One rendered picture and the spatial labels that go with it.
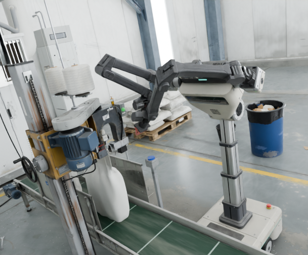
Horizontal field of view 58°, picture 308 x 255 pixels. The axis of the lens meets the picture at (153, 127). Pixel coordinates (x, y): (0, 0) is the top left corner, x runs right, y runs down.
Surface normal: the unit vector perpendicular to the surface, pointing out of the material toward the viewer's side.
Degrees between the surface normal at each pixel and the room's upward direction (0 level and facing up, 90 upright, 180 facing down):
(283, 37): 90
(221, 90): 40
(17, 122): 90
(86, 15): 90
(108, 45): 90
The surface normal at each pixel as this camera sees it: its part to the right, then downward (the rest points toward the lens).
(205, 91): -0.57, -0.48
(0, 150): 0.73, 0.11
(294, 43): -0.67, 0.36
